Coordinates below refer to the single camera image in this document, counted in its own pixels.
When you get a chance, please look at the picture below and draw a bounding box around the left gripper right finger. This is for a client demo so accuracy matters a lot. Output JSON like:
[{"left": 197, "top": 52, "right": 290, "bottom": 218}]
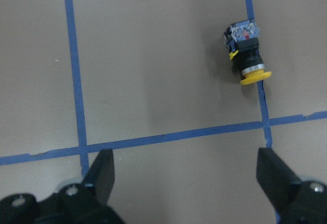
[{"left": 256, "top": 147, "right": 326, "bottom": 223}]

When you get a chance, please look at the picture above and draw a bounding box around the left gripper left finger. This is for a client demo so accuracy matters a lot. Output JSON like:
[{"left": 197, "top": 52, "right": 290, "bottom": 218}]
[{"left": 1, "top": 149, "right": 124, "bottom": 223}]

